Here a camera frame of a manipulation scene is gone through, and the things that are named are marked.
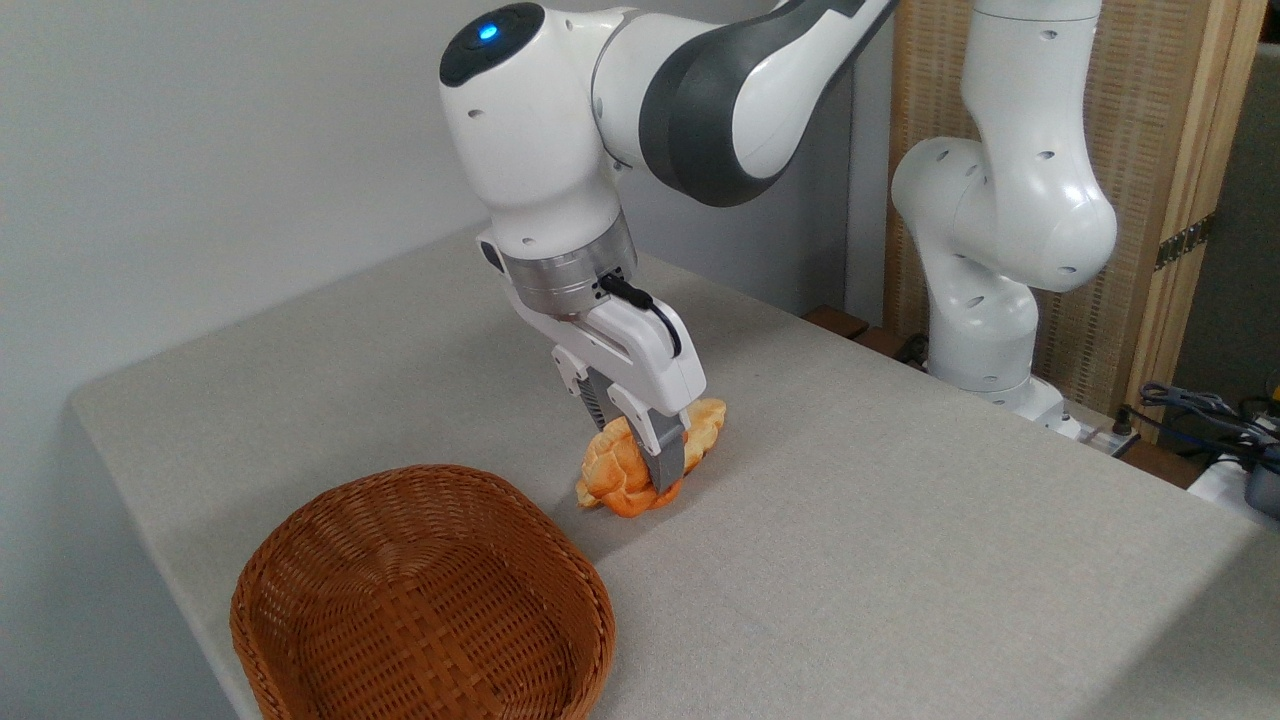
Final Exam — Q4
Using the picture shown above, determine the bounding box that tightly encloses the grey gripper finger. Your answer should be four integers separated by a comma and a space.
603, 384, 693, 493
551, 345, 613, 433

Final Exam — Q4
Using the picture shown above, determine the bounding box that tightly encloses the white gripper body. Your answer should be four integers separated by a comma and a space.
477, 234, 708, 417

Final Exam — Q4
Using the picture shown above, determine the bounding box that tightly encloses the small round bread roll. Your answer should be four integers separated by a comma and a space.
575, 417, 687, 519

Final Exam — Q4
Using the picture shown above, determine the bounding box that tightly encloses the brown woven wicker basket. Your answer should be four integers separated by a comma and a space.
229, 463, 617, 720

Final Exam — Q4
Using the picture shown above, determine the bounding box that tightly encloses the metal screen hinge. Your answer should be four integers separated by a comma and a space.
1154, 212, 1217, 272

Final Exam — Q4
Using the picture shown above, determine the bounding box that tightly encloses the wooden woven folding screen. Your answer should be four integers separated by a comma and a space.
884, 0, 1270, 443

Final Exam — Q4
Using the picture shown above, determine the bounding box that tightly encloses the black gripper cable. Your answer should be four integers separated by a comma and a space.
597, 274, 684, 360

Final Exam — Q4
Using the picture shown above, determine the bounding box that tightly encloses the blue grey cable bundle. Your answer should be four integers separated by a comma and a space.
1138, 381, 1280, 453

